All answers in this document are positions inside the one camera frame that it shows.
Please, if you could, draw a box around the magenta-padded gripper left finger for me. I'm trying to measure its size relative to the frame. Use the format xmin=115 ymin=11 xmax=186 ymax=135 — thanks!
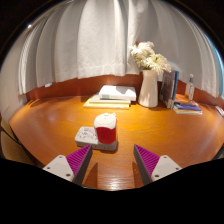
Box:
xmin=43 ymin=144 xmax=94 ymax=187

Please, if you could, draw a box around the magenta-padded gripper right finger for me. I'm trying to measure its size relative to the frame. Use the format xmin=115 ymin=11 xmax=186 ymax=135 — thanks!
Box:
xmin=133 ymin=144 xmax=183 ymax=187

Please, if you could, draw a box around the wooden chair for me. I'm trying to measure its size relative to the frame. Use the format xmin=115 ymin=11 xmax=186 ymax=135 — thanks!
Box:
xmin=0 ymin=116 xmax=34 ymax=166

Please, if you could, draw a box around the pale flat book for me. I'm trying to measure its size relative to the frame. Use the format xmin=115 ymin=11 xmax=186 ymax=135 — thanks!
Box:
xmin=173 ymin=108 xmax=203 ymax=116

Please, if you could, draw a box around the blue flat book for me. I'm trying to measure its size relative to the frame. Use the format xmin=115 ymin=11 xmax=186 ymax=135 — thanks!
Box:
xmin=173 ymin=102 xmax=203 ymax=113

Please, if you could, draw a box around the orange flat book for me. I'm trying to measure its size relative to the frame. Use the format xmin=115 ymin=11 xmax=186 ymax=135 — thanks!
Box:
xmin=173 ymin=93 xmax=200 ymax=108

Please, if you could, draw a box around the yellow flat book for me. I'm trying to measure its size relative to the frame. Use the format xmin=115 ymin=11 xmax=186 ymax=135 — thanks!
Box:
xmin=83 ymin=99 xmax=131 ymax=110

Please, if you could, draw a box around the white ceramic vase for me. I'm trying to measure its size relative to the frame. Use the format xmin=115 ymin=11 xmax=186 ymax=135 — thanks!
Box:
xmin=137 ymin=69 xmax=159 ymax=109

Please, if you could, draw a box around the thin grey book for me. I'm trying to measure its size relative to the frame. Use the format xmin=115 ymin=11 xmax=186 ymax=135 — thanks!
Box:
xmin=88 ymin=94 xmax=132 ymax=105

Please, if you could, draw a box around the dark upright book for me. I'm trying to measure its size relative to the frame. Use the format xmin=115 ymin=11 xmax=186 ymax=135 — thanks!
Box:
xmin=159 ymin=70 xmax=177 ymax=108

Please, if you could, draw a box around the red book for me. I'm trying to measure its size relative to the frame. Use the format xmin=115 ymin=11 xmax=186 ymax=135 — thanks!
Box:
xmin=214 ymin=105 xmax=224 ymax=118

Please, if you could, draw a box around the blue upright book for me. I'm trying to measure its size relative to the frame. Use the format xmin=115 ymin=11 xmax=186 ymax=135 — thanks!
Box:
xmin=170 ymin=70 xmax=180 ymax=110

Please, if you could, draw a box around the clear bottle with green label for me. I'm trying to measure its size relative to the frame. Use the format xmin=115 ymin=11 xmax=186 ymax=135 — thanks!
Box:
xmin=184 ymin=73 xmax=196 ymax=101

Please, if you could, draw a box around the thick white book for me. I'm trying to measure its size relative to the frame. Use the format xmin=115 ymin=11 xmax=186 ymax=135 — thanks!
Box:
xmin=98 ymin=84 xmax=138 ymax=102

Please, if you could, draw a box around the white flower bouquet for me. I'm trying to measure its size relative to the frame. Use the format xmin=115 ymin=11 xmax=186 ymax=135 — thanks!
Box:
xmin=129 ymin=40 xmax=172 ymax=76

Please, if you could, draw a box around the white curtain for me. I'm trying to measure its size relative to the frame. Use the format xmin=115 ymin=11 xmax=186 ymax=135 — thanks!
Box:
xmin=18 ymin=0 xmax=221 ymax=98

